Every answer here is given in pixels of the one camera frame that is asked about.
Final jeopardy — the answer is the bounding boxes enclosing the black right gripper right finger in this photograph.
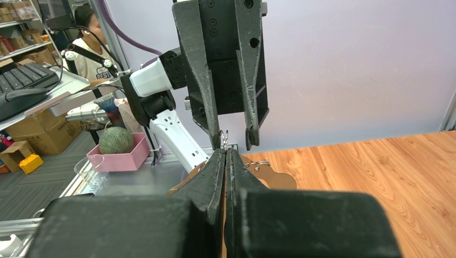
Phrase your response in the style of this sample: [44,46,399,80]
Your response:
[225,149,403,257]

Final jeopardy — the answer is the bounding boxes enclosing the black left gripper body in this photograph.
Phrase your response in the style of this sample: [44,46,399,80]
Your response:
[198,1,269,119]

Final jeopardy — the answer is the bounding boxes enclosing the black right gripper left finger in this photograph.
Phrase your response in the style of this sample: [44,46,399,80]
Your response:
[26,149,226,257]

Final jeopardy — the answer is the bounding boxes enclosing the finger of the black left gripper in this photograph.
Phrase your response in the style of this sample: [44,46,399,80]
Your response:
[234,1,264,150]
[172,1,221,149]

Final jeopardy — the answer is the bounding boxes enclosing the large metal key organizer ring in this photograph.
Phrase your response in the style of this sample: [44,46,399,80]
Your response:
[167,130,297,195]

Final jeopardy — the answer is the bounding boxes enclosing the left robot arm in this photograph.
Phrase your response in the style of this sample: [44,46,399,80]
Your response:
[121,1,269,171]

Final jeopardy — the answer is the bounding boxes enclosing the pink box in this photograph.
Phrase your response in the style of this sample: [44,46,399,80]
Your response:
[87,133,151,172]

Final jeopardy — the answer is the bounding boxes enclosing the person in white shirt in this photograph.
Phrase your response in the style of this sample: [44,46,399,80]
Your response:
[73,3,115,86]

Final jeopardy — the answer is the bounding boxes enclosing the green melon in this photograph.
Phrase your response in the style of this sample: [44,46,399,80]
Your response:
[98,127,135,154]

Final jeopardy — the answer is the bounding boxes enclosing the yellow toy block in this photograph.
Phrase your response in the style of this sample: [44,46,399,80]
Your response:
[19,154,44,175]

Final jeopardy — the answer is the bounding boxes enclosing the cardboard box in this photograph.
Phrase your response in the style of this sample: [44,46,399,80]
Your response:
[5,110,82,155]

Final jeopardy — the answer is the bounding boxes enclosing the black keyboard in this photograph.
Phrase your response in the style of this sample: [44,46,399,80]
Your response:
[1,62,60,93]

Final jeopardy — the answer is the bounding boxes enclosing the black computer mouse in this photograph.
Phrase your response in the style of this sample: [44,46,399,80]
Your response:
[1,88,47,121]

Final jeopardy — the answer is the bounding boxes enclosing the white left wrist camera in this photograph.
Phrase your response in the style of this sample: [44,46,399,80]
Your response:
[130,59,172,97]

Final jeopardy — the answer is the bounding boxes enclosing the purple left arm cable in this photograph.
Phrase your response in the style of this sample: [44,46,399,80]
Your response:
[98,0,163,68]

